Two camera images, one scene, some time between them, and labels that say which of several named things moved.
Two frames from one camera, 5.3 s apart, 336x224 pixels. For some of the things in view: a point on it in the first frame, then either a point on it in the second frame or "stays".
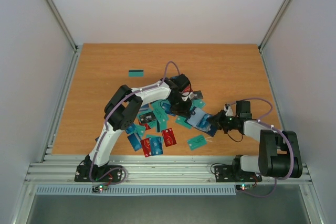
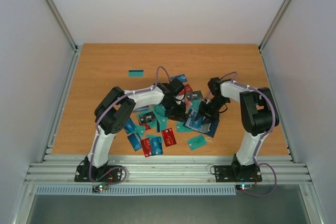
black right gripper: [219, 119] → [208, 111]
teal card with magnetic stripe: [135, 73] stays
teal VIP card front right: [197, 142] stays
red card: [146, 145] stays
